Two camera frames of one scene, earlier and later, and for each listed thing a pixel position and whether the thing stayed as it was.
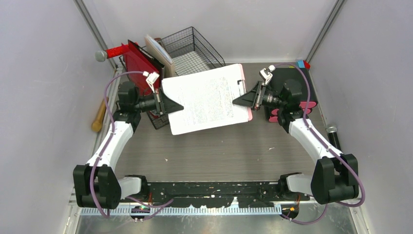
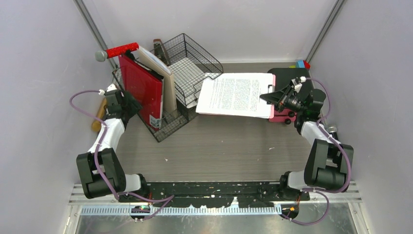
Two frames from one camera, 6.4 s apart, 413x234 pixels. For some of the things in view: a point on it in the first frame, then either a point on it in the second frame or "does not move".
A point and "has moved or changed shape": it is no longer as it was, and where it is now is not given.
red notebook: x=137 y=60 has moved or changed shape
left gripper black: x=164 y=105 to x=136 y=107
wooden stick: x=97 y=125 does not move
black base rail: x=201 y=195 does not move
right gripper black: x=250 y=99 to x=280 y=98
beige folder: x=158 y=51 to x=150 y=59
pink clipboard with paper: x=207 y=98 has moved or changed shape
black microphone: x=333 y=137 does not move
